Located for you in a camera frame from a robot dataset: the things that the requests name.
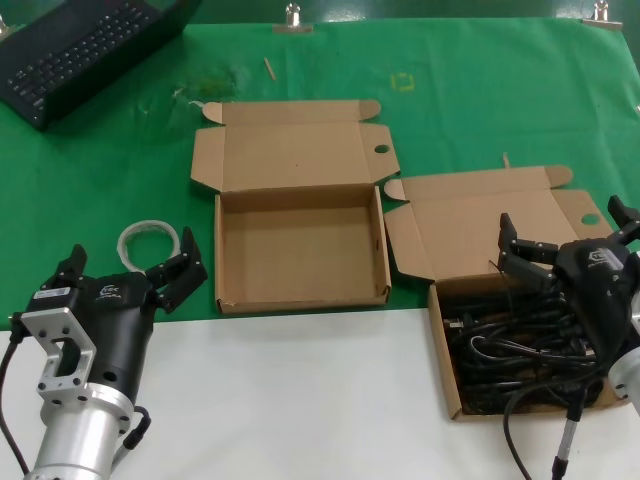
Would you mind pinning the small wooden stick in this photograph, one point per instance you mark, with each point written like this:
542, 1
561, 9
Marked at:
506, 161
270, 68

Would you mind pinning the black laptop keyboard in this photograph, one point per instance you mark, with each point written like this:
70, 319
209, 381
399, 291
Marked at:
60, 65

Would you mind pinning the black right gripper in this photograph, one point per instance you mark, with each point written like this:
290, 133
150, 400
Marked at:
595, 290

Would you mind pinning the white tape scrap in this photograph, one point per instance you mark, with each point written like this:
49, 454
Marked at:
194, 103

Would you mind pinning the metal binder clip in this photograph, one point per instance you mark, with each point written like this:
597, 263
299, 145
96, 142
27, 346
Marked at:
292, 27
602, 20

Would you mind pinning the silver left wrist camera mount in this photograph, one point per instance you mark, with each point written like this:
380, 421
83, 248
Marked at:
50, 320

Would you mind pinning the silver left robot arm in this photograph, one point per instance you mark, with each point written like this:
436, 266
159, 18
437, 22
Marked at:
75, 440

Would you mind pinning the translucent white tape roll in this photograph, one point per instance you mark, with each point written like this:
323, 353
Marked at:
123, 250

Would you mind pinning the green table cloth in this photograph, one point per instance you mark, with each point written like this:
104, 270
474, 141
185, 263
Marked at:
450, 125

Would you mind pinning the open brown cardboard box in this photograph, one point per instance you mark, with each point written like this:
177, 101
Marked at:
300, 150
475, 225

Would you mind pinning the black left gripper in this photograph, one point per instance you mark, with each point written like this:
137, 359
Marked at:
120, 330

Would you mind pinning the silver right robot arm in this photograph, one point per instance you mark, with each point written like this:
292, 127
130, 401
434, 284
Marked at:
630, 380

